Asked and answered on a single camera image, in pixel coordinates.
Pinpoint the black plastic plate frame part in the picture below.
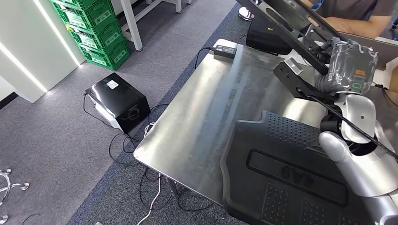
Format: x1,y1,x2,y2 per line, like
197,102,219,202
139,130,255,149
236,0,347,76

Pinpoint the person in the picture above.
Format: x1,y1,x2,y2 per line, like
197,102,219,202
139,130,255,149
300,0,398,39

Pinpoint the black glossy box device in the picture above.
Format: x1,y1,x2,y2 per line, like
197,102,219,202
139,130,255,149
84,72,152,134

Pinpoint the black floor cable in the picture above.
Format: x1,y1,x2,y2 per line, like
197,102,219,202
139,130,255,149
82,91,170,165
138,167,215,213

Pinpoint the black power adapter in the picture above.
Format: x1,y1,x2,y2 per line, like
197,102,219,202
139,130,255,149
212,44,238,60

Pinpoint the chrome stool base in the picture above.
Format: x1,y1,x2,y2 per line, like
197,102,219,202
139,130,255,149
0,168,31,225

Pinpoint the black adapter cable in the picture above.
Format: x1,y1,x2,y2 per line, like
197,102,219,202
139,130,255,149
194,45,215,69

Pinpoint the grey laptop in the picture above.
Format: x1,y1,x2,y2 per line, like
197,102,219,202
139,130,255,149
340,31,398,70

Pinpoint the green plastic crate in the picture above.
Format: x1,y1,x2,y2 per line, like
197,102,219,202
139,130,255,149
66,20,126,52
49,0,110,10
52,0,116,33
77,38,131,71

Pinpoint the black bag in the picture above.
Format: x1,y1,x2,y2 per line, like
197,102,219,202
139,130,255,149
245,11,293,56

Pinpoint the black rubber car floor mat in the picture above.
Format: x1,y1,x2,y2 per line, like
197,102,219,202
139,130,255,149
220,111,378,225

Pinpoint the brown cardboard box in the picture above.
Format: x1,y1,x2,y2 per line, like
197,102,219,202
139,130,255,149
389,66,398,94

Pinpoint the white round base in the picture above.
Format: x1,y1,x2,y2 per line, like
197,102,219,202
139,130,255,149
238,6,256,22

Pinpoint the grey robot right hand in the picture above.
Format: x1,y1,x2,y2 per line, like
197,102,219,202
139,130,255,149
314,37,378,95

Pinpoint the stainless steel workbench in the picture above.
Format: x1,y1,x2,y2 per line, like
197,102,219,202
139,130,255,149
133,38,398,225

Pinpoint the white metal frame table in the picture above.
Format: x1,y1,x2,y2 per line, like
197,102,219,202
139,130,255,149
119,0,184,52

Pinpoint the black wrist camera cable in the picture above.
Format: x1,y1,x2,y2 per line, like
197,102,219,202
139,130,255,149
295,88,398,159

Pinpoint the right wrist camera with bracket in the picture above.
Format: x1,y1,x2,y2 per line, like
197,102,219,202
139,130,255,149
273,56,338,102

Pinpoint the white power cable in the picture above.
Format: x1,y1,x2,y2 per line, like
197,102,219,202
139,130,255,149
137,122,163,225

